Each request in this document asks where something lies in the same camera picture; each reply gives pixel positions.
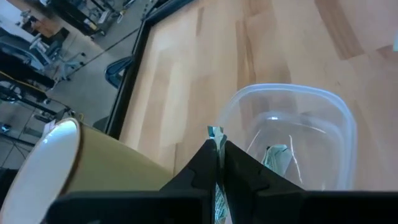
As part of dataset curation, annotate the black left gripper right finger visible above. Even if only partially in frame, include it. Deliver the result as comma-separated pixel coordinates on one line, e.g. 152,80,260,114
223,140,398,224

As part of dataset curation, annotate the green white stevia packet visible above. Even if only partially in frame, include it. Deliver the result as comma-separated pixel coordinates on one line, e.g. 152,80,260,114
262,144,294,177
207,126,233,224

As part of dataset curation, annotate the grey office chair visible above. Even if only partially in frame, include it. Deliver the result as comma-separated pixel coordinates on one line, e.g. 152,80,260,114
29,32,86,82

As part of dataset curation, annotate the black workbench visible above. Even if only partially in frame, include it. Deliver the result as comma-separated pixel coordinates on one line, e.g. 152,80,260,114
40,0,125,37

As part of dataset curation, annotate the olive paper cup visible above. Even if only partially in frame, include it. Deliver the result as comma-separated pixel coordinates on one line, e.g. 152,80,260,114
0,117,174,224

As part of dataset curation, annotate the blue chair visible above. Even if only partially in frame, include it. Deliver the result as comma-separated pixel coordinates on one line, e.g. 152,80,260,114
104,55,134,90

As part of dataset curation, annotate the clear plastic bin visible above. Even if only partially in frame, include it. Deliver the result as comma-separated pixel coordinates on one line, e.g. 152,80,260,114
214,83,358,191

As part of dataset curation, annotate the black aluminium table frame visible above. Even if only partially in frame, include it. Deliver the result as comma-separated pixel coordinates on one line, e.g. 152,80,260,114
104,0,195,140

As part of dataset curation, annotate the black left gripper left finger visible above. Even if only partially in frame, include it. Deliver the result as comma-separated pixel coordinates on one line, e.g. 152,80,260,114
46,139,218,224

